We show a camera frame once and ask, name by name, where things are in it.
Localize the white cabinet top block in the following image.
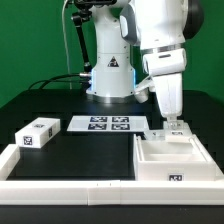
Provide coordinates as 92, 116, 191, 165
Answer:
15, 117, 61, 148

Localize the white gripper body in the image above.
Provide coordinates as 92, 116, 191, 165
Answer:
152, 73, 183, 118

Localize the white U-shaped obstacle fence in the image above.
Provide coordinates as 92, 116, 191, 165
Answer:
0, 144, 224, 205

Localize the white cabinet body box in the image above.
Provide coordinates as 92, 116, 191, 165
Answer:
133, 135, 224, 181

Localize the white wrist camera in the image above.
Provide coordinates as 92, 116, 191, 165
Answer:
134, 78, 155, 103

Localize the white marker base plate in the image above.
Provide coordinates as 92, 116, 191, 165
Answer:
68, 116, 149, 132

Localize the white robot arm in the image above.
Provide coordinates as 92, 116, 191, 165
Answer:
72, 0, 204, 121

